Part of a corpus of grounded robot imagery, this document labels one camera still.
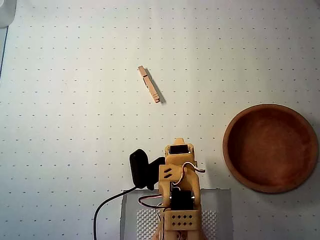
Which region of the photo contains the grey metal base plate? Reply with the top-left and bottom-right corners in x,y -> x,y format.
119,187 -> 232,240

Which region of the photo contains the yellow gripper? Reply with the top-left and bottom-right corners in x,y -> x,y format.
159,137 -> 199,187

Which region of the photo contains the white textured pad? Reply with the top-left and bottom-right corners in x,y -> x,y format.
136,209 -> 217,240

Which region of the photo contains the white dotted mat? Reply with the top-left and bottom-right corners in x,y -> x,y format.
0,0 -> 320,240

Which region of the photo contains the red servo wire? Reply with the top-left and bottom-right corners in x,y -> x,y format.
138,194 -> 166,210

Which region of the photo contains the wooden clothespin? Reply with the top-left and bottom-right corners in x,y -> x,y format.
137,65 -> 161,104

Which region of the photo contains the white plastic object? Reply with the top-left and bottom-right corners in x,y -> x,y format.
0,0 -> 12,28

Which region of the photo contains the black camera cable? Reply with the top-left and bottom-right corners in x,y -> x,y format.
93,187 -> 138,240

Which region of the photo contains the brown wooden bowl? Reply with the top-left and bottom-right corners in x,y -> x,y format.
222,103 -> 319,194

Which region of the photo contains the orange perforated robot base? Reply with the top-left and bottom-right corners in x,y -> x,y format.
152,221 -> 208,240

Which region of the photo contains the white looped servo wire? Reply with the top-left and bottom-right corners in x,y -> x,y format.
174,162 -> 207,187

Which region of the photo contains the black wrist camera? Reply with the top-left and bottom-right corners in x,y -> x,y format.
129,148 -> 166,192

